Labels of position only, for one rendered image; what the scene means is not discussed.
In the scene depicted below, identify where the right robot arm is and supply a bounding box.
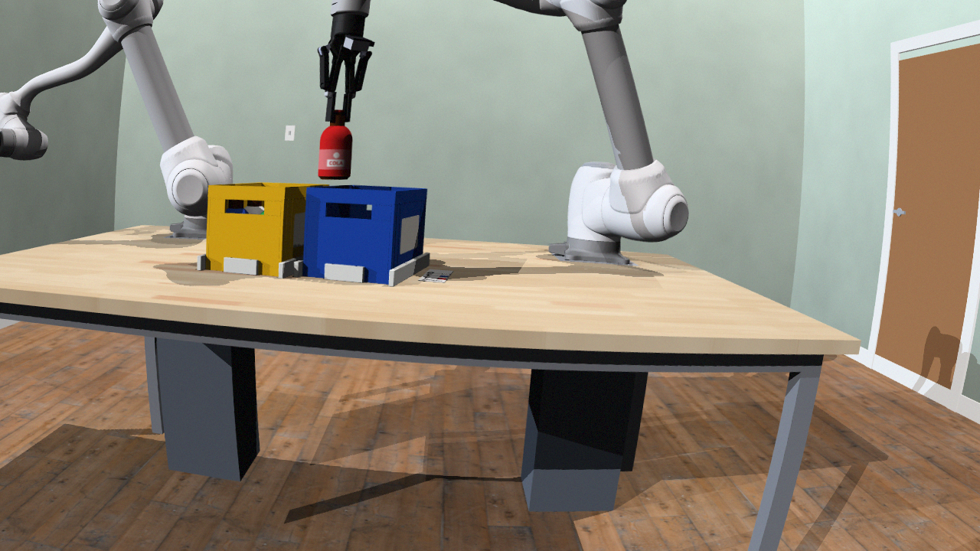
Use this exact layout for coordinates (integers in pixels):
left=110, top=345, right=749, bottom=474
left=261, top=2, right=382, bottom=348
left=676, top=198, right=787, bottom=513
left=0, top=0, right=233, bottom=238

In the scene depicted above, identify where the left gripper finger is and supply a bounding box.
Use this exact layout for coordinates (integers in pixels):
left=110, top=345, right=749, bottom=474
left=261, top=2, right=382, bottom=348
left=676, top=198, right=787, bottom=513
left=317, top=44, right=346, bottom=122
left=343, top=50, right=372, bottom=122

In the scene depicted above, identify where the blue bottle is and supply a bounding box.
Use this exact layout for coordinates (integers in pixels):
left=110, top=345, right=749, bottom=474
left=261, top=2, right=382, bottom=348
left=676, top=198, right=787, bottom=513
left=226, top=200, right=248, bottom=214

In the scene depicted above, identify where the white paper slip with black markings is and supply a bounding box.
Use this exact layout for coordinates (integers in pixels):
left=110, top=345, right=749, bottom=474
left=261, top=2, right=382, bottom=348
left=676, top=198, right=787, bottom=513
left=418, top=269, right=453, bottom=283

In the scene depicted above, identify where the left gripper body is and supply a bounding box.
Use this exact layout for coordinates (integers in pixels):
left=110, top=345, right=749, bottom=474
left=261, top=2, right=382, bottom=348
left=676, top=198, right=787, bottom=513
left=328, top=14, right=365, bottom=61

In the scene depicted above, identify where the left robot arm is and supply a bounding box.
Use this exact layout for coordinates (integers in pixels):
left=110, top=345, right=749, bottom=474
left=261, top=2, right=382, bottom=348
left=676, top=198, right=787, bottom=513
left=494, top=0, right=688, bottom=264

